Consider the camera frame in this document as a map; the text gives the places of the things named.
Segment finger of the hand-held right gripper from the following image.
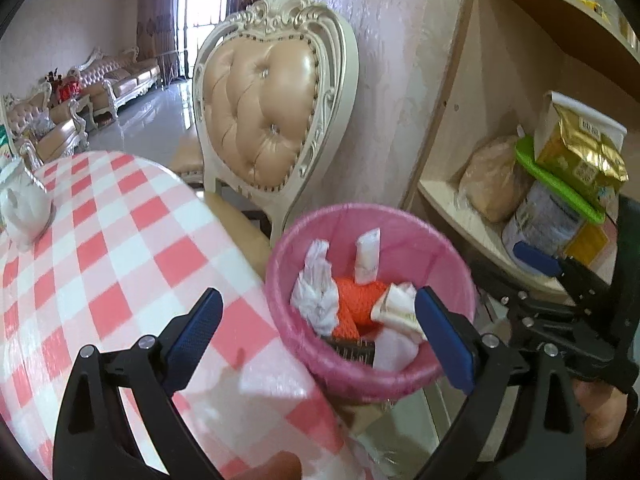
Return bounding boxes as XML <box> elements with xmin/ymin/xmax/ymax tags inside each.
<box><xmin>470</xmin><ymin>260</ymin><xmax>577</xmax><ymax>320</ymax></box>
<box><xmin>514</xmin><ymin>240</ymin><xmax>619</xmax><ymax>312</ymax></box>

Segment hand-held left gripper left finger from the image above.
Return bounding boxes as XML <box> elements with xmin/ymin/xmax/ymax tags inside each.
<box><xmin>52</xmin><ymin>287</ymin><xmax>224</xmax><ymax>480</ymax></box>

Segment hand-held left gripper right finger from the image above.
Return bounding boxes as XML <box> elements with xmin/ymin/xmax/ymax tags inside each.
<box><xmin>414</xmin><ymin>286</ymin><xmax>587</xmax><ymax>480</ymax></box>

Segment white foam block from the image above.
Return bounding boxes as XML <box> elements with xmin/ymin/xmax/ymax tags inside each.
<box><xmin>372</xmin><ymin>332</ymin><xmax>418</xmax><ymax>371</ymax></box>

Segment pink trash bin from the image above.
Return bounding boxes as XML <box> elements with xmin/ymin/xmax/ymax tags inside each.
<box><xmin>265</xmin><ymin>203</ymin><xmax>476</xmax><ymax>403</ymax></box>

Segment orange foam fruit net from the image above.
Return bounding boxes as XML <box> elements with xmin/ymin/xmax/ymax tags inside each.
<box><xmin>330</xmin><ymin>277</ymin><xmax>391</xmax><ymax>343</ymax></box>

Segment white paper packet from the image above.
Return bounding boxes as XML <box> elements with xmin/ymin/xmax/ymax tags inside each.
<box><xmin>354</xmin><ymin>228</ymin><xmax>382</xmax><ymax>285</ymax></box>

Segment white tissue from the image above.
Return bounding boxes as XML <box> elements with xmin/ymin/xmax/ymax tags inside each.
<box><xmin>290</xmin><ymin>240</ymin><xmax>341</xmax><ymax>336</ymax></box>

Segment person's right hand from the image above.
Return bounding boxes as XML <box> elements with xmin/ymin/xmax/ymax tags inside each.
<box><xmin>571</xmin><ymin>379</ymin><xmax>633</xmax><ymax>453</ymax></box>

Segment person's left hand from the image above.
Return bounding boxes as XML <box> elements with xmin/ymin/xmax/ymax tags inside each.
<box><xmin>240</xmin><ymin>450</ymin><xmax>303</xmax><ymax>480</ymax></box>

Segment labelled tin can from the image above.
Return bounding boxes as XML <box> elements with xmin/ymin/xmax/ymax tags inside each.
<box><xmin>501</xmin><ymin>180</ymin><xmax>586</xmax><ymax>271</ymax></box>

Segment yellow packet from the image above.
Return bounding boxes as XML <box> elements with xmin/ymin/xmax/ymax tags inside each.
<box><xmin>565</xmin><ymin>220</ymin><xmax>611</xmax><ymax>268</ymax></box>

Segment bagged brown food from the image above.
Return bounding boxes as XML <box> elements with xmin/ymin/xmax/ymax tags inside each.
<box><xmin>458</xmin><ymin>135</ymin><xmax>531</xmax><ymax>223</ymax></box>

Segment pink checked tablecloth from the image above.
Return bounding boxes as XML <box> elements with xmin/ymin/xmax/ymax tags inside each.
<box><xmin>0</xmin><ymin>150</ymin><xmax>351</xmax><ymax>480</ymax></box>

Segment gold foil package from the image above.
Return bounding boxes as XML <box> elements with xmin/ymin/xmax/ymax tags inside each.
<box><xmin>534</xmin><ymin>91</ymin><xmax>628</xmax><ymax>211</ymax></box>

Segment wooden shelf unit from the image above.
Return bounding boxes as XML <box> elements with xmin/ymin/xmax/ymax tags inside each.
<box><xmin>400</xmin><ymin>0</ymin><xmax>640</xmax><ymax>301</ymax></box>

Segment white ceramic teapot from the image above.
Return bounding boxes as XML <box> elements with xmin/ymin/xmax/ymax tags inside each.
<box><xmin>0</xmin><ymin>165</ymin><xmax>56</xmax><ymax>251</ymax></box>

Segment cream tufted dining chair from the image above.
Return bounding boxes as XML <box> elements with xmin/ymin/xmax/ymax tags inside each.
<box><xmin>172</xmin><ymin>0</ymin><xmax>360</xmax><ymax>246</ymax></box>

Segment tufted leather armchair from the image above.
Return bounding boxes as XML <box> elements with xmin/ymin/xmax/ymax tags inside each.
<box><xmin>2</xmin><ymin>82</ymin><xmax>91</xmax><ymax>161</ymax></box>

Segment tufted leather sofa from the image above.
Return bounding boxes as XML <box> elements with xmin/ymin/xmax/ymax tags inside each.
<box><xmin>70</xmin><ymin>47</ymin><xmax>161</xmax><ymax>121</ymax></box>

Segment red flower arrangement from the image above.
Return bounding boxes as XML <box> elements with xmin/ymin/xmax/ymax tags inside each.
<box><xmin>47</xmin><ymin>71</ymin><xmax>83</xmax><ymax>101</ymax></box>

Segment balcony glass door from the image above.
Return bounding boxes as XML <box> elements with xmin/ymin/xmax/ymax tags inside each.
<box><xmin>172</xmin><ymin>0</ymin><xmax>233</xmax><ymax>81</ymax></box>

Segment brown curtains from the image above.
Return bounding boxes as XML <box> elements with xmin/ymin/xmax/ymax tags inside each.
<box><xmin>137</xmin><ymin>0</ymin><xmax>286</xmax><ymax>81</ymax></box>

